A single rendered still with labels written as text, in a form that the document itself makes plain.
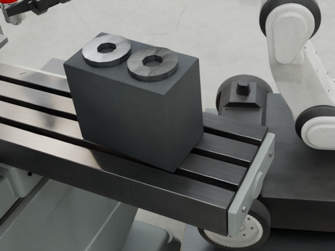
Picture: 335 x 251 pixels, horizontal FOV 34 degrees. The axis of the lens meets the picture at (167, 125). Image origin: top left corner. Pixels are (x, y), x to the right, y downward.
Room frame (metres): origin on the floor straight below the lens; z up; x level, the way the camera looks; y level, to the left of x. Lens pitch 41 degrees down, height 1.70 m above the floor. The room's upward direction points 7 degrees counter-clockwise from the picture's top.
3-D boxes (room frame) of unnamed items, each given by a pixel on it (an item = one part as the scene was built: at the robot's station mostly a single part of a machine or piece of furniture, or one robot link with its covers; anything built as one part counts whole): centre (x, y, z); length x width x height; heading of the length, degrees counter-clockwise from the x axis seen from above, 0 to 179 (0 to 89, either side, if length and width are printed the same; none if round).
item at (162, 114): (0.82, 0.05, 1.07); 0.22 x 0.12 x 0.20; 54
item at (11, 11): (1.10, 0.29, 1.14); 0.06 x 0.02 x 0.03; 124
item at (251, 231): (0.94, -0.15, 0.50); 0.20 x 0.05 x 0.20; 76
